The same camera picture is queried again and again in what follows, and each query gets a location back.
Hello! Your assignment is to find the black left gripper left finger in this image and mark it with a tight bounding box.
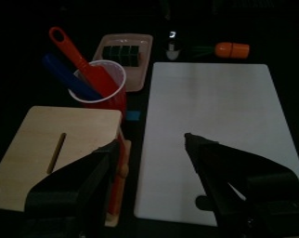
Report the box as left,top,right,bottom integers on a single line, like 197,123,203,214
24,139,123,238

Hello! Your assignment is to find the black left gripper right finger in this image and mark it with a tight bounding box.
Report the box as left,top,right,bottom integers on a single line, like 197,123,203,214
184,132,299,238

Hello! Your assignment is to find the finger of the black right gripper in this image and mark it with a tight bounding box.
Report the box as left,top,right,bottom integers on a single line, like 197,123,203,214
165,30,183,61

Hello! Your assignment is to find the orange toy carrot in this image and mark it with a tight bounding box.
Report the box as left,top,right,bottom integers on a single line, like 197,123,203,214
192,41,252,60

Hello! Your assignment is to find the white cutting board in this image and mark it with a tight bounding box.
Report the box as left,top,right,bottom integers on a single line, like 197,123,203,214
132,61,299,227

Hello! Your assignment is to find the red wooden rod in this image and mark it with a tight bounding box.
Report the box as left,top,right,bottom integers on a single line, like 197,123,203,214
106,124,132,228

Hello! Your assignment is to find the light wooden box with slot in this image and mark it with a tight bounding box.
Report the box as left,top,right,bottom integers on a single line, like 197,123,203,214
0,105,124,213

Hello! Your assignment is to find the small blue cube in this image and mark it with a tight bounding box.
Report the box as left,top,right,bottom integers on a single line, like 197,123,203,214
125,110,141,122

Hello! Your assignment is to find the red plastic toy spatula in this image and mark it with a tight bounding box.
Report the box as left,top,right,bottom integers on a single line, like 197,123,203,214
48,26,120,99

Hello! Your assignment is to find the blue utensil handle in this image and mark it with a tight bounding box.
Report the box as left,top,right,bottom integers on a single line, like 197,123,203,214
42,53,104,101

